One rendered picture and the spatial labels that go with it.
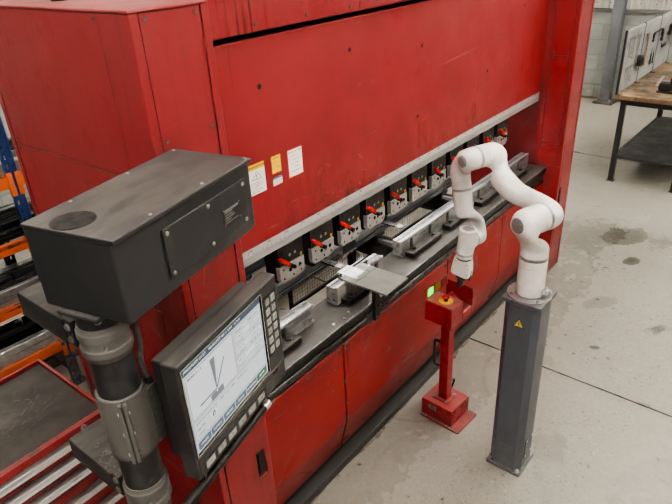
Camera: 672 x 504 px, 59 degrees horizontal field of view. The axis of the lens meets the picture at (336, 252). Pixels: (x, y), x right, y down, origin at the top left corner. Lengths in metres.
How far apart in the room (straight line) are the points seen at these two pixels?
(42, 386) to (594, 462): 2.61
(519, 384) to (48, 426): 1.96
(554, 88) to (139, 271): 3.61
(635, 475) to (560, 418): 0.47
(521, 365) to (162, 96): 1.96
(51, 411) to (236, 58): 1.40
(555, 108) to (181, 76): 3.23
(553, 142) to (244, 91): 2.88
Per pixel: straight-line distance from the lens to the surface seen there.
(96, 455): 1.85
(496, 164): 2.71
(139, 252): 1.27
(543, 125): 4.56
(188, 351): 1.45
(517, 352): 2.85
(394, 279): 2.81
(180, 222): 1.35
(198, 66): 1.72
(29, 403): 2.51
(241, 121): 2.13
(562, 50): 4.42
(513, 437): 3.17
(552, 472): 3.38
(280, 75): 2.24
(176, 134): 1.69
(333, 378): 2.83
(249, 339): 1.65
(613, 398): 3.89
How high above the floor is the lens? 2.44
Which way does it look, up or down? 28 degrees down
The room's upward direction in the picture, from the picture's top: 3 degrees counter-clockwise
